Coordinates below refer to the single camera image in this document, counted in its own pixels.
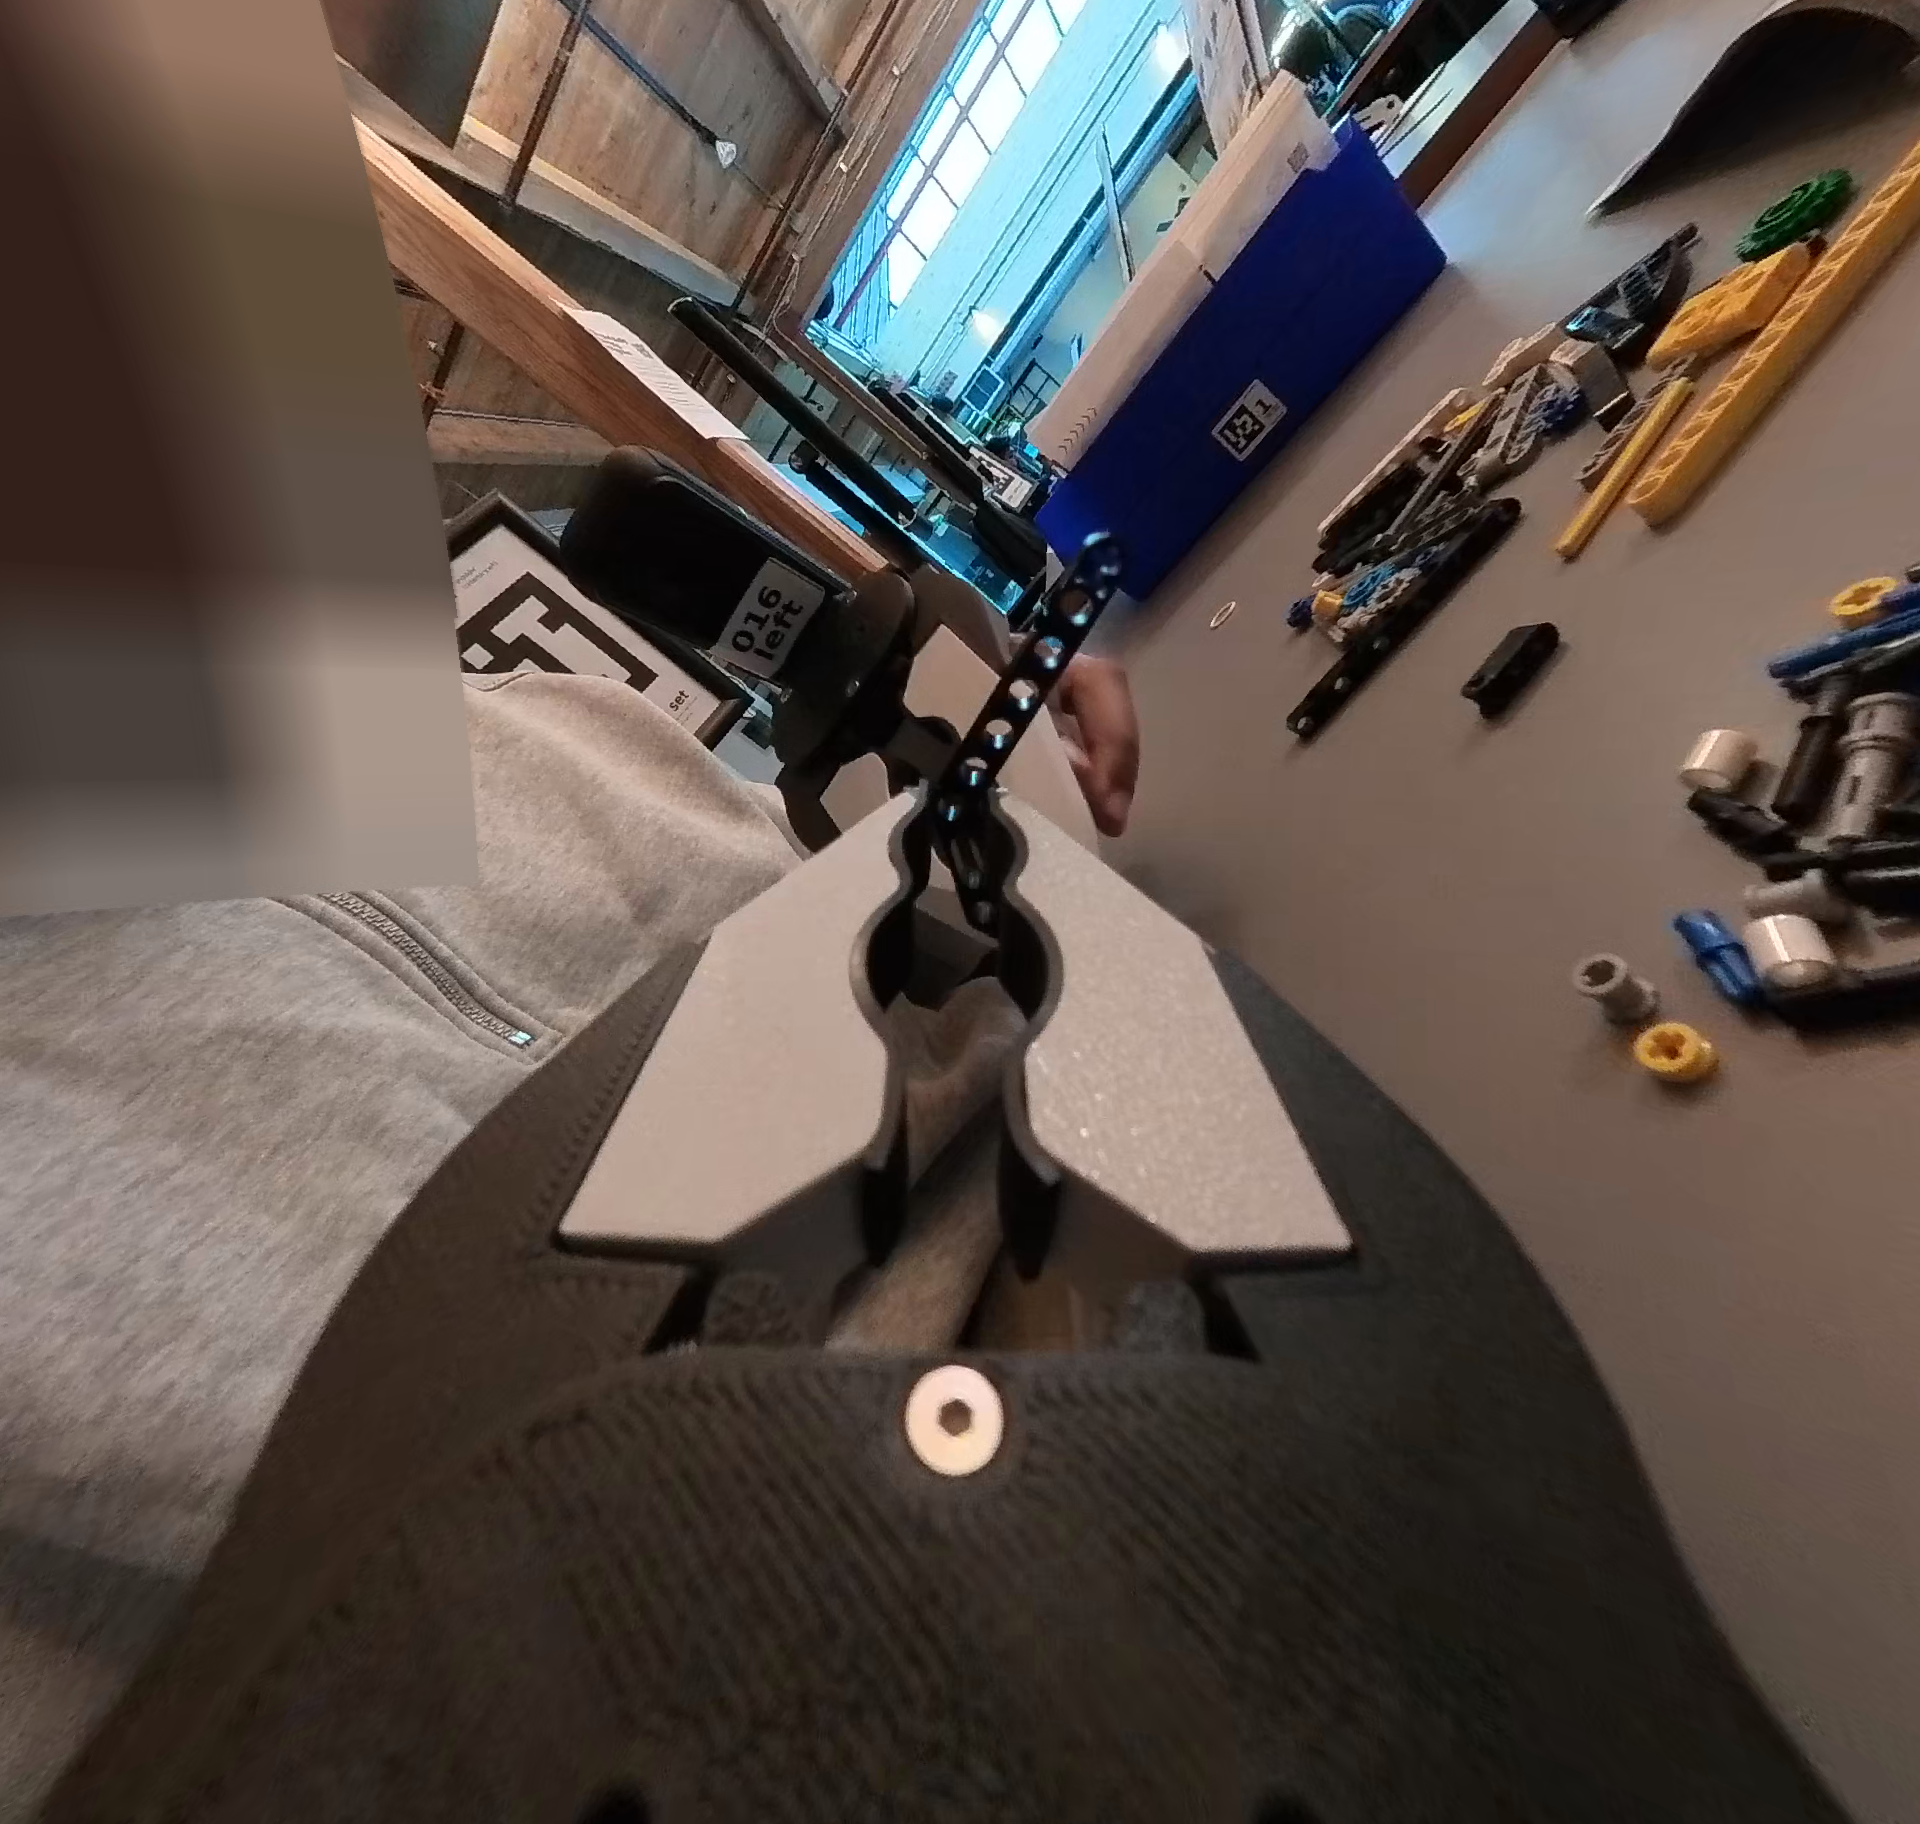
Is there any thin yellow lego axle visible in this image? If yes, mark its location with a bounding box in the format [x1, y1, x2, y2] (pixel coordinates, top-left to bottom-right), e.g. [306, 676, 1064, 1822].
[1551, 375, 1699, 562]

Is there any person's grey sweatshirt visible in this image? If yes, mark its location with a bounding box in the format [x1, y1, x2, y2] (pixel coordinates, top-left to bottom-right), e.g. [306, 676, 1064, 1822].
[0, 674, 1052, 1824]

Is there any pile of lego pins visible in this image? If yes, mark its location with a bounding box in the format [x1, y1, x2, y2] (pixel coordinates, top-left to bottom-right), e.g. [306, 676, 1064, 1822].
[1672, 562, 1920, 1028]

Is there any white paper label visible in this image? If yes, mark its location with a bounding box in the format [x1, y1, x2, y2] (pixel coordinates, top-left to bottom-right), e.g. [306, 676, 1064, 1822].
[565, 304, 753, 441]

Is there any yellow lego plate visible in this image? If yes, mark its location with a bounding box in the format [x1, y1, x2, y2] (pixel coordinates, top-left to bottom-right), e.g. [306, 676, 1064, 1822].
[1643, 239, 1827, 372]

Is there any blue box with white lid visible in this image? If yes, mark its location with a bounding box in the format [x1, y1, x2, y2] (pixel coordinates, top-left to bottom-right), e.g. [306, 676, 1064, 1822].
[1034, 68, 1450, 604]

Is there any pile of mixed lego pieces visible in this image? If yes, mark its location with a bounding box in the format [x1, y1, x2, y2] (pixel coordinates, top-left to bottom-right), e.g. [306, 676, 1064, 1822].
[1288, 222, 1703, 643]

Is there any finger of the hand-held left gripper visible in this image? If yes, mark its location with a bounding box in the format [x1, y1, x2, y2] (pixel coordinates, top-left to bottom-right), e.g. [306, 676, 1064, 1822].
[906, 628, 1103, 838]

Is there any lego instruction booklet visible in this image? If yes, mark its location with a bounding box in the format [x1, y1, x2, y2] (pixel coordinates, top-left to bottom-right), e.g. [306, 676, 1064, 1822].
[1588, 0, 1920, 218]

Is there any green lego gear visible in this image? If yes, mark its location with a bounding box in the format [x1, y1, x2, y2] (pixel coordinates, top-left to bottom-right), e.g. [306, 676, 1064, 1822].
[1735, 166, 1861, 263]

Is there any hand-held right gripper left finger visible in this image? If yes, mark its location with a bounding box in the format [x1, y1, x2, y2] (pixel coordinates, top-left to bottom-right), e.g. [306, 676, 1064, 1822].
[556, 789, 934, 1269]

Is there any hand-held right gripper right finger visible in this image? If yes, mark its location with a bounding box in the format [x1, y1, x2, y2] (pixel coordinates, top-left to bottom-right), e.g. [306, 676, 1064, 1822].
[997, 792, 1354, 1276]

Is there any long yellow lego beam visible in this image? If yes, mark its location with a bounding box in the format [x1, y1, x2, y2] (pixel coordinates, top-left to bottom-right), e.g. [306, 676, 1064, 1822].
[1627, 170, 1920, 528]

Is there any black lego beam with holes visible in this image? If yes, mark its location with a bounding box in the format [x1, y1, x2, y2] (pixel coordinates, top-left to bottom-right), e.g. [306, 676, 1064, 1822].
[932, 532, 1126, 931]

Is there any small black lego connector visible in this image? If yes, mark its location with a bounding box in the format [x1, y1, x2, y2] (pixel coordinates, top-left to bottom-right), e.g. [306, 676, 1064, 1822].
[1461, 622, 1563, 722]

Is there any long black lego beam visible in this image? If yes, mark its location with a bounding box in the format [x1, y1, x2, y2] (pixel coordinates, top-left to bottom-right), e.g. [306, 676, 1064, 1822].
[1287, 495, 1525, 738]

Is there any person's left hand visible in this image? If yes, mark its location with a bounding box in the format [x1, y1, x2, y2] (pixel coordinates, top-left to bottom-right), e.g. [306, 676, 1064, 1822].
[1055, 653, 1142, 838]

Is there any blue lego pin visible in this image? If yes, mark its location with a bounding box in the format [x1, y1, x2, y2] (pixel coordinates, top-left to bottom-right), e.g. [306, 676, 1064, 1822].
[1672, 909, 1760, 996]

